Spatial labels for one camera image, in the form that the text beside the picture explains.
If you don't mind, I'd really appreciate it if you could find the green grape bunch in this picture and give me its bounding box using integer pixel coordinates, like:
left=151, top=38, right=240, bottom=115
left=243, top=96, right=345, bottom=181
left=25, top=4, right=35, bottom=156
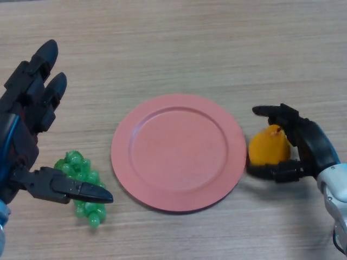
left=53, top=150, right=107, bottom=231

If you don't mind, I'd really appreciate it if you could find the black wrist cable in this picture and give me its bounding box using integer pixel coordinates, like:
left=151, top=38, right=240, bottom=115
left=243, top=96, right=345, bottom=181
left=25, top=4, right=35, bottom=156
left=331, top=227, right=347, bottom=256

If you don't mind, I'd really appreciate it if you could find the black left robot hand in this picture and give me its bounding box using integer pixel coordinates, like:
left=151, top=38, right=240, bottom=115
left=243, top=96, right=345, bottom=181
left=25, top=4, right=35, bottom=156
left=0, top=39, right=114, bottom=205

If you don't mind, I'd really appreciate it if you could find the pink round plate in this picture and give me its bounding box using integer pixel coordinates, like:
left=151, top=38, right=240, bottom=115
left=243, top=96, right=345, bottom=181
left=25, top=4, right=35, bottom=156
left=110, top=93, right=247, bottom=213

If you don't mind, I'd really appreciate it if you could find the yellow pear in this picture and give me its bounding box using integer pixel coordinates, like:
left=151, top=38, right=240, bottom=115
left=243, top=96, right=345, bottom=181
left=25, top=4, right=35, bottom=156
left=248, top=124, right=292, bottom=166

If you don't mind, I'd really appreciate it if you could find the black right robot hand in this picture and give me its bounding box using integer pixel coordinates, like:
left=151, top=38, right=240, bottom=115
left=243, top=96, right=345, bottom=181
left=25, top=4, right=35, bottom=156
left=245, top=103, right=342, bottom=184

